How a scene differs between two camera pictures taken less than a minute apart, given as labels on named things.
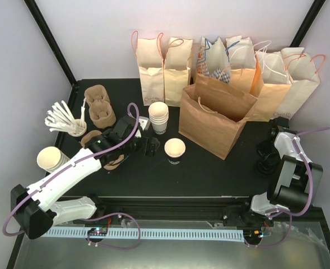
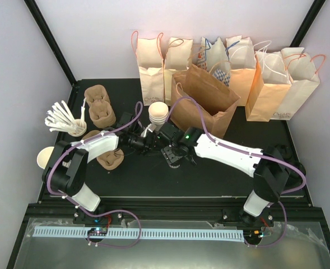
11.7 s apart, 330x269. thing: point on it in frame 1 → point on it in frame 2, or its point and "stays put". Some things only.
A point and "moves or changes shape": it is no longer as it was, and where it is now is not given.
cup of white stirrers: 60,118 stays put
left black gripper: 143,151 stays put
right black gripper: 271,161 → 170,156
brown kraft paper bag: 213,112 moves or changes shape
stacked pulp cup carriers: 101,111 stays put
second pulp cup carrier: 111,165 stays put
